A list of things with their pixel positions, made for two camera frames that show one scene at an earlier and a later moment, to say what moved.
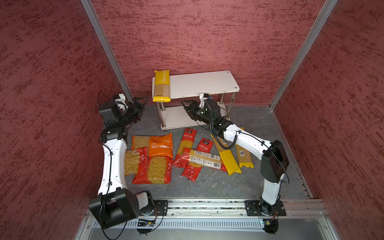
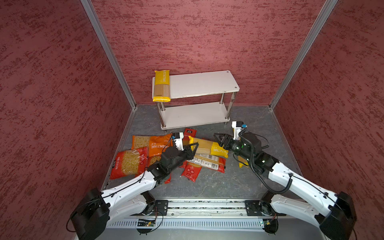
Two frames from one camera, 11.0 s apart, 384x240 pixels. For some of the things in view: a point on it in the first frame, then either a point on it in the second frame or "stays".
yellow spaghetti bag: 227,157 to 209,147
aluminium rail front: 232,209 stays
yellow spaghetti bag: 161,88 stays
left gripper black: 138,110 to 188,151
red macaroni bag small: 136,164 stays
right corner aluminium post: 323,17 stays
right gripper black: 193,109 to 226,137
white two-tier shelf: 190,84 stays
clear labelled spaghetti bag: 200,158 stays
